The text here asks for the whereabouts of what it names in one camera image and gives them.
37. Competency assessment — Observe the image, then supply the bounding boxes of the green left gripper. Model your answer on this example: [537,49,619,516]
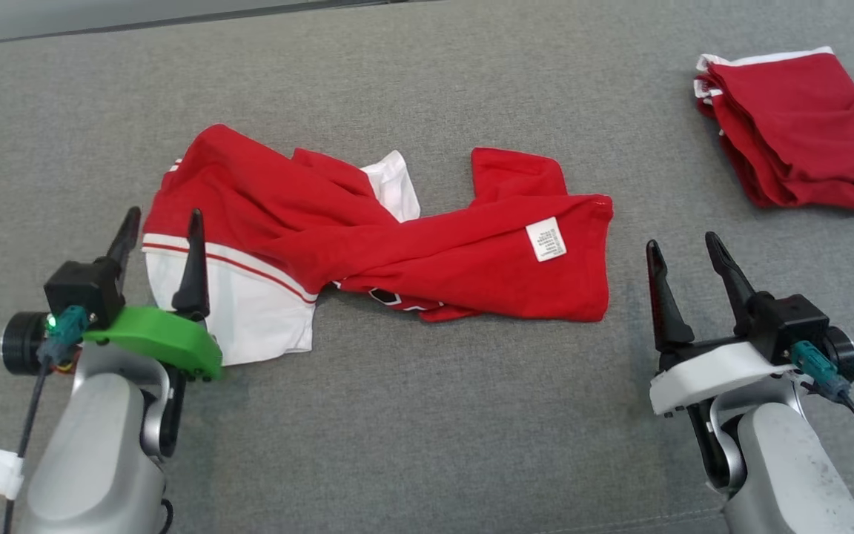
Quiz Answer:
[82,205,225,383]

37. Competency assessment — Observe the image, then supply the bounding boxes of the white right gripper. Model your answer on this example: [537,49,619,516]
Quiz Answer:
[645,231,800,417]

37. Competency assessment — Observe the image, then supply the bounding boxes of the red shorts with white stripe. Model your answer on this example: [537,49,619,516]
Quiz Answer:
[693,45,854,214]

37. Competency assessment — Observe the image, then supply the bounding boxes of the red and white t-shirt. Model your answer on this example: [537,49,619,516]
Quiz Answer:
[141,123,615,367]

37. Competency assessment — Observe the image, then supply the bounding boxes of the teal left camera connector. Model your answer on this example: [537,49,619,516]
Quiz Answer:
[37,305,91,365]

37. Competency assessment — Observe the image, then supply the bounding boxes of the teal camera connector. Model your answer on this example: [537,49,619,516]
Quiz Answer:
[790,340,853,402]
[37,305,91,365]

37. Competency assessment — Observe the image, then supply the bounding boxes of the teal right camera connector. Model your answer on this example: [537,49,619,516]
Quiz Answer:
[790,340,853,402]

